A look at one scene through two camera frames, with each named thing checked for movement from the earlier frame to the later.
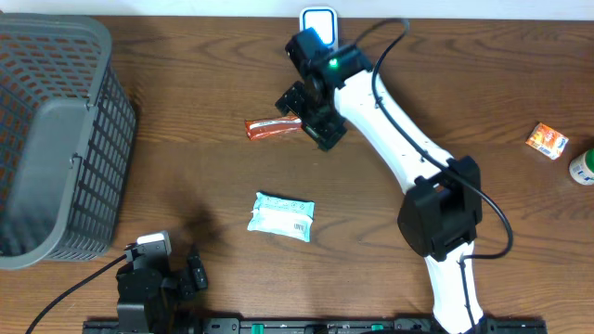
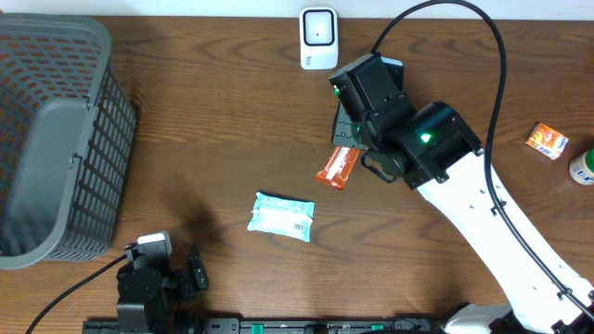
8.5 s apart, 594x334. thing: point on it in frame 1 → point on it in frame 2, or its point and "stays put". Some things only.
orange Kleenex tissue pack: (548, 140) stays put
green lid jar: (582, 167) stays put
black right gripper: (326, 135) → (342, 134)
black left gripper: (187, 285) stays put
